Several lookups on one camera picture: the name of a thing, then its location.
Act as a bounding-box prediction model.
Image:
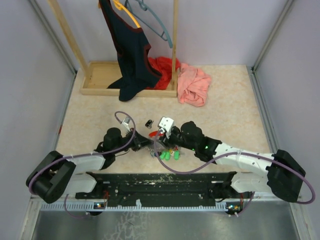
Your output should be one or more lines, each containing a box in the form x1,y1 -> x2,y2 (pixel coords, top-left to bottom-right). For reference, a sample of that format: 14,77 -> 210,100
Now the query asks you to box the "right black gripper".
156,127 -> 197,152

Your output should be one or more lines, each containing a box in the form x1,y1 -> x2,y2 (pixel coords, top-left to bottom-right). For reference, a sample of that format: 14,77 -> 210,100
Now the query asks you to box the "green key tag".
173,150 -> 180,160
160,151 -> 171,161

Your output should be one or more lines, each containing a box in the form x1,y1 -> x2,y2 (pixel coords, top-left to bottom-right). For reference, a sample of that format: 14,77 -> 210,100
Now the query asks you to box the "red key tag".
148,130 -> 162,138

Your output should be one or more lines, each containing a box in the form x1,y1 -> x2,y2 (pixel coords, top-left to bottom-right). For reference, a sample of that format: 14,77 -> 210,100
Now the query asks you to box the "black headed key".
145,119 -> 154,129

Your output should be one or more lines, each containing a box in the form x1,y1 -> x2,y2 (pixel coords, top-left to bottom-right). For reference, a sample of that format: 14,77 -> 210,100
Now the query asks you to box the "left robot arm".
25,127 -> 153,204

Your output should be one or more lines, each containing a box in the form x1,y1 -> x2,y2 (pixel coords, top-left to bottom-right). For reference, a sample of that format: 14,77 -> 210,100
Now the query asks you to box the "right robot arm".
158,119 -> 306,203

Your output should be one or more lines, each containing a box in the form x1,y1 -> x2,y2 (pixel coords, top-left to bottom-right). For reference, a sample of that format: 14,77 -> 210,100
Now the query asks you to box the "pink cloth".
177,63 -> 212,107

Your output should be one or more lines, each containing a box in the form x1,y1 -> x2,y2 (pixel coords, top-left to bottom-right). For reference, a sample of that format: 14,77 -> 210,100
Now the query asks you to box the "wooden clothes rack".
48,0 -> 179,98

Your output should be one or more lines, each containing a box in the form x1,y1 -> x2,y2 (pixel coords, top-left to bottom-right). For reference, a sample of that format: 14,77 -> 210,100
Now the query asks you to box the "navy blue tank top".
99,0 -> 162,102

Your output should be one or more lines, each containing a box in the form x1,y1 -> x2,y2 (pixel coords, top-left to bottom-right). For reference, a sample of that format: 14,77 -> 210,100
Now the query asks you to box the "red cloth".
147,56 -> 173,90

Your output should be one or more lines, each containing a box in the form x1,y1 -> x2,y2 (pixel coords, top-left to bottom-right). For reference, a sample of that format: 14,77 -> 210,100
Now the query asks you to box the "blue grey hanger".
124,0 -> 173,49

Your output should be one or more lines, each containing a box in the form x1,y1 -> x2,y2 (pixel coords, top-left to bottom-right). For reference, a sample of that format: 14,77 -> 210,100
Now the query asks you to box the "yellow hanger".
112,0 -> 141,28

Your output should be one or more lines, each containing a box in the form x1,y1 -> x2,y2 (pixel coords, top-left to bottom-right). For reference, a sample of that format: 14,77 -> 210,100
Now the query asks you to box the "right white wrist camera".
157,116 -> 175,135

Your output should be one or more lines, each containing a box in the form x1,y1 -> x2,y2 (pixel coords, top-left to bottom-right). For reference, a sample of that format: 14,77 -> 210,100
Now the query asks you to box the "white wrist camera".
121,117 -> 131,127
157,116 -> 175,135

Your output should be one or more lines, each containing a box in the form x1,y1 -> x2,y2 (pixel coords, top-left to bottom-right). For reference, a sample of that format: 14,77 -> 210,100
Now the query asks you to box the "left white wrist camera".
121,117 -> 131,127

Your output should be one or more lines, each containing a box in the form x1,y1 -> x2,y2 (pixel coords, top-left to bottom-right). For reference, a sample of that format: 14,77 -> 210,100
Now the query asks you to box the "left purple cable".
28,110 -> 137,196

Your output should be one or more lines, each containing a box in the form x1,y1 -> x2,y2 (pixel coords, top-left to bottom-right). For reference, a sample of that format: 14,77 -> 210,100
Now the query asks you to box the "purple cable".
28,110 -> 137,196
153,133 -> 316,205

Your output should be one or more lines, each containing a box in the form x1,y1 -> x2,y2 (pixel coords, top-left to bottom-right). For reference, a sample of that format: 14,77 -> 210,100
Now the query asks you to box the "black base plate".
75,172 -> 251,207

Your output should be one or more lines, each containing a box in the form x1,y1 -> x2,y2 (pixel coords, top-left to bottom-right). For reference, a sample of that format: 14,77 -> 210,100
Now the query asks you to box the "white slotted cable duct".
39,201 -> 241,211

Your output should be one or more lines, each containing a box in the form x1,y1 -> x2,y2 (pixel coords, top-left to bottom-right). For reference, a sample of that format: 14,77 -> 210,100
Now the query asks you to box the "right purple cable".
153,133 -> 316,205

